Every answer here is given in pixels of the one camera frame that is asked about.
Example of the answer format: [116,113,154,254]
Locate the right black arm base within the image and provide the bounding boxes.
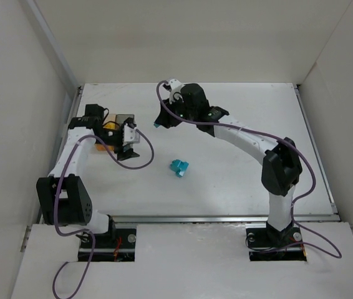
[245,227,307,262]

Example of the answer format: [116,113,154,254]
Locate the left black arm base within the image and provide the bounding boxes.
[77,225,137,262]

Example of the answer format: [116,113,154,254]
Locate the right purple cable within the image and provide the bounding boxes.
[156,80,342,259]

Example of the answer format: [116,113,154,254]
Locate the aluminium frame rail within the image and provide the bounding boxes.
[71,83,339,222]

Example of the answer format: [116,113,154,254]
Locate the grey transparent container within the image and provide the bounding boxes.
[115,113,136,128]

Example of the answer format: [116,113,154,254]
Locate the yellow round lego with sticker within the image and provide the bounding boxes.
[102,121,119,130]

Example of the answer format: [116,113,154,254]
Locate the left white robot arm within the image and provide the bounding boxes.
[36,104,140,234]

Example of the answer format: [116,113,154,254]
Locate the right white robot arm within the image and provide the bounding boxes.
[154,79,302,238]

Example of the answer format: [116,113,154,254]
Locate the orange transparent container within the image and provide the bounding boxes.
[95,114,119,152]

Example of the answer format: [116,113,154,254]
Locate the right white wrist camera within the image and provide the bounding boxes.
[163,78,185,104]

